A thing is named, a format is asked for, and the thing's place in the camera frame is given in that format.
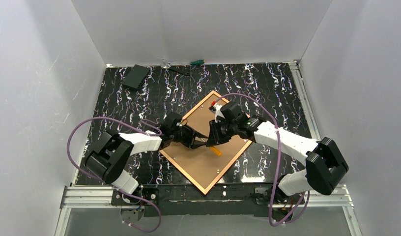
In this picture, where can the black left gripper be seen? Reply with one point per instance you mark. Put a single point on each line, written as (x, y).
(190, 137)

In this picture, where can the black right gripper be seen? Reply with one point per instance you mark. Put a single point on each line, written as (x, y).
(214, 132)

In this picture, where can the orange screwdriver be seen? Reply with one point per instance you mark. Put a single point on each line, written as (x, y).
(215, 150)

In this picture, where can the orange wooden picture frame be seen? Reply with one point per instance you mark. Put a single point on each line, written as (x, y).
(201, 166)

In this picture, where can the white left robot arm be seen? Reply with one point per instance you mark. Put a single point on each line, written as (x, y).
(107, 157)

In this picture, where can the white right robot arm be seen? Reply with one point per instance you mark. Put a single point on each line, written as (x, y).
(324, 164)

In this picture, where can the black flat tool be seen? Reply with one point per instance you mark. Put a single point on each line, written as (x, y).
(179, 71)

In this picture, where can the silver metal clip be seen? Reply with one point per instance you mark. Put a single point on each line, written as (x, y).
(165, 64)

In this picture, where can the black rectangular box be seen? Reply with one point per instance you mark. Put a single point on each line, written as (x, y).
(134, 79)

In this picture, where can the green handled screwdriver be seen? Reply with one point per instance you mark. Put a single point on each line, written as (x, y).
(197, 62)

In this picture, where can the aluminium rail right side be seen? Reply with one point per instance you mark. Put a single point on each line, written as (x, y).
(300, 86)

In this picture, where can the aluminium rail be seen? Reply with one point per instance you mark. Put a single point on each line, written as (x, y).
(100, 197)
(300, 86)

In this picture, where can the aluminium rail front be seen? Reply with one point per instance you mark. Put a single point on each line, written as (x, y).
(100, 197)

